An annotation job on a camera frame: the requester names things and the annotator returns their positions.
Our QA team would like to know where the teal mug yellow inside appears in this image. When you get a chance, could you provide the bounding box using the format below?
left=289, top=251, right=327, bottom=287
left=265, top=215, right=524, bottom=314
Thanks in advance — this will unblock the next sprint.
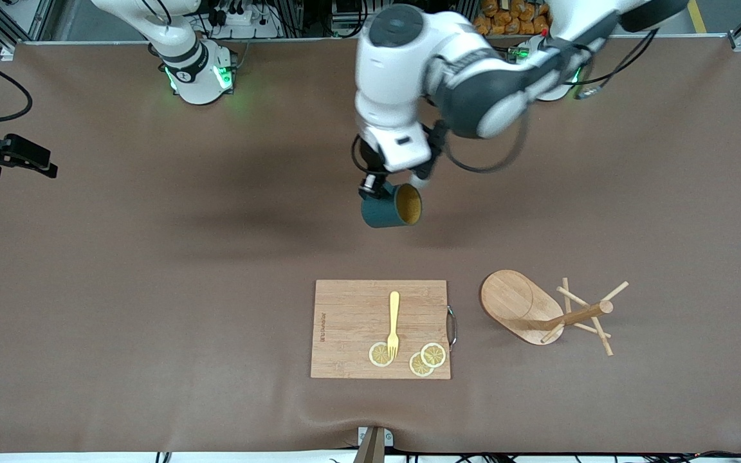
left=361, top=183, right=423, bottom=230

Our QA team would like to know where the wooden mug tree rack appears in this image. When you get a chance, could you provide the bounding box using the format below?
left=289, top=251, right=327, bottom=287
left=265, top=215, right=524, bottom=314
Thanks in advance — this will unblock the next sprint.
left=480, top=269, right=630, bottom=356

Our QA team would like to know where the yellow plastic fork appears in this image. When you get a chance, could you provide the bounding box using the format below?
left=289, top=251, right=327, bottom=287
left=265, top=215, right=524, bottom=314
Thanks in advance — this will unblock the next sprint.
left=386, top=291, right=401, bottom=359

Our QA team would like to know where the grey control box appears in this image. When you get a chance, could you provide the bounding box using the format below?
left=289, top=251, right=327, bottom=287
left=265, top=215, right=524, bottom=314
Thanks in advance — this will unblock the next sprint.
left=332, top=0, right=371, bottom=38

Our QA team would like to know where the lemon slice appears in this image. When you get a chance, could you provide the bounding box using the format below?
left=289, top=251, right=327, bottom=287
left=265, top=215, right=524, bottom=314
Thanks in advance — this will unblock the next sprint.
left=369, top=341, right=396, bottom=368
left=420, top=342, right=447, bottom=368
left=408, top=351, right=435, bottom=378

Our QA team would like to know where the white power strip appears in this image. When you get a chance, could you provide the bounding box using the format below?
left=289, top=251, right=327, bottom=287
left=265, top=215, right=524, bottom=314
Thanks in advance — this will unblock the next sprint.
left=213, top=5, right=281, bottom=41

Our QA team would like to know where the pile of orange snack bags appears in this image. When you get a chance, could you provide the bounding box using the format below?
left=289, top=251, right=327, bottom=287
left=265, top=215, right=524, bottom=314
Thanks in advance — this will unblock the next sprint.
left=471, top=0, right=551, bottom=37

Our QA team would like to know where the felt table cover mat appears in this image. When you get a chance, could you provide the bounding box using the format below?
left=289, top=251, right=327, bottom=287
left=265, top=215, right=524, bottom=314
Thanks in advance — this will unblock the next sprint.
left=0, top=35, right=741, bottom=455

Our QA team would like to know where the wooden cutting board metal handle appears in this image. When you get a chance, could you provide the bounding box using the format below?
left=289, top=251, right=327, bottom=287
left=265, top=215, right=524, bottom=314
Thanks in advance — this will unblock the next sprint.
left=310, top=279, right=458, bottom=380

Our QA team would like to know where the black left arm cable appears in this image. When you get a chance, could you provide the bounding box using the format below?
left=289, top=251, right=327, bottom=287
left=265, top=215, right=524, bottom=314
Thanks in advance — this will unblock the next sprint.
left=441, top=26, right=661, bottom=174

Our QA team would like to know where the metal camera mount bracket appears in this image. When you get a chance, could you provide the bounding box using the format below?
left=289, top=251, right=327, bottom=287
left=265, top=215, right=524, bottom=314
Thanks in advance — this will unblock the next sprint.
left=352, top=426, right=394, bottom=463

